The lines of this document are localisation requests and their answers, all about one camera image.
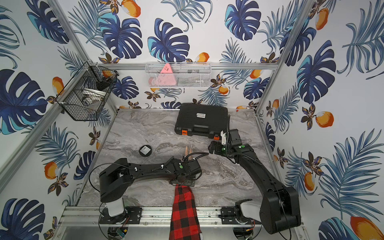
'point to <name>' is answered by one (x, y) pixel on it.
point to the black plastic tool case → (195, 119)
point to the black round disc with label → (145, 150)
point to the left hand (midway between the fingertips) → (187, 180)
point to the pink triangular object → (166, 77)
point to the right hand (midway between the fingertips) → (216, 148)
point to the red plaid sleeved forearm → (184, 224)
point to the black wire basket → (87, 92)
